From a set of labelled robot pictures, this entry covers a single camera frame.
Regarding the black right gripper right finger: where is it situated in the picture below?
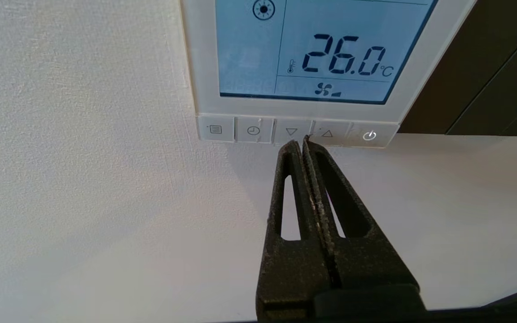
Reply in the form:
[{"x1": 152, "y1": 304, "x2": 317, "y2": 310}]
[{"x1": 302, "y1": 137, "x2": 421, "y2": 288}]

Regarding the white wall thermostat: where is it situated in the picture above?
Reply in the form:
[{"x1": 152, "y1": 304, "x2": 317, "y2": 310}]
[{"x1": 179, "y1": 0, "x2": 478, "y2": 148}]

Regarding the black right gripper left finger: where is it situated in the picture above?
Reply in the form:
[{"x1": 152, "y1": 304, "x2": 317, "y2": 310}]
[{"x1": 255, "y1": 140, "x2": 337, "y2": 322}]

